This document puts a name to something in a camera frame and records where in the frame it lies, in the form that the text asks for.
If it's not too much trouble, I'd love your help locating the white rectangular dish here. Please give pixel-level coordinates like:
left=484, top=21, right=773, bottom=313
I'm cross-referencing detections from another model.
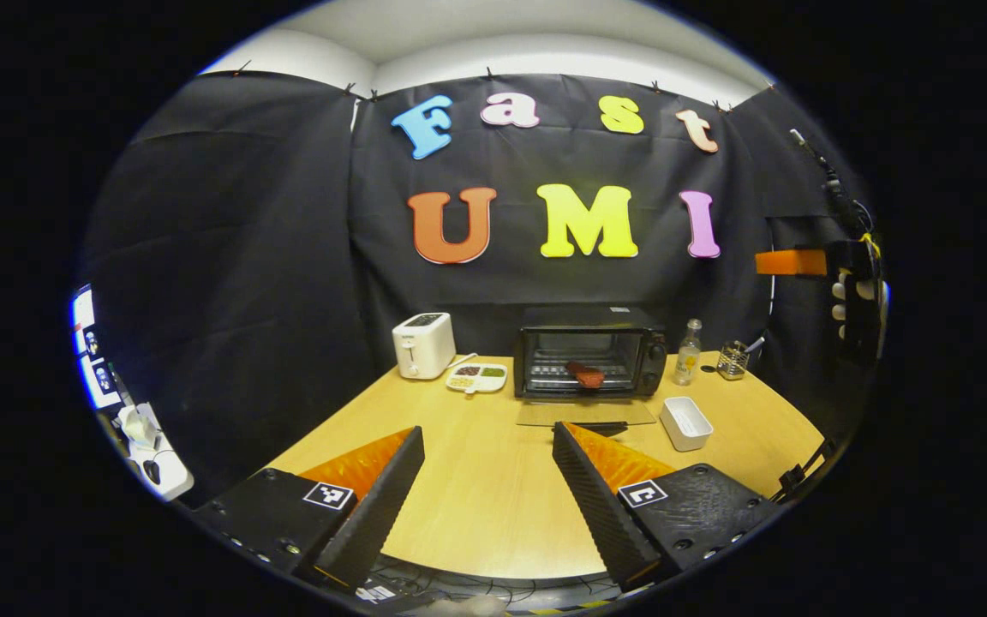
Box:
left=660, top=396, right=715, bottom=452

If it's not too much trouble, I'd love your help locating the wire mesh utensil holder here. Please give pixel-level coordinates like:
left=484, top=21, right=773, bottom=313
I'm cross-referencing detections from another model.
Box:
left=716, top=340, right=751, bottom=381

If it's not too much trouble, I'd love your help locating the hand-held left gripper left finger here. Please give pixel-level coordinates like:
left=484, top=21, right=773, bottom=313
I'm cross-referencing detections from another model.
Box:
left=192, top=426, right=426, bottom=592

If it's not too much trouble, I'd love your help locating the black electric oven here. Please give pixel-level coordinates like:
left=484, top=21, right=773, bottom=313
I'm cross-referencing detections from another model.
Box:
left=513, top=304, right=670, bottom=438

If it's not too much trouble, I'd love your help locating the white side desk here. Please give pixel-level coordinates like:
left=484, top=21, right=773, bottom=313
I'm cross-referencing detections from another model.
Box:
left=112, top=401, right=195, bottom=503

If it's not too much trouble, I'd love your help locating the clear glass bottle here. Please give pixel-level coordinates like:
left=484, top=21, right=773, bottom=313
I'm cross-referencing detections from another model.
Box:
left=674, top=318, right=703, bottom=386

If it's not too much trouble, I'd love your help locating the white toaster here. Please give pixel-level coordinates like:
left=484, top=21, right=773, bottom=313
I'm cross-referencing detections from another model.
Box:
left=392, top=312, right=458, bottom=380

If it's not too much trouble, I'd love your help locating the white divided snack plate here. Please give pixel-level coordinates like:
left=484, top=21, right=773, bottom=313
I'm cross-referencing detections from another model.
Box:
left=446, top=362, right=509, bottom=395

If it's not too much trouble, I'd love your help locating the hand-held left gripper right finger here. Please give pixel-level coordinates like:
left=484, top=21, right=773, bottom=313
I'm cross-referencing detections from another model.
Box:
left=552, top=420, right=784, bottom=592

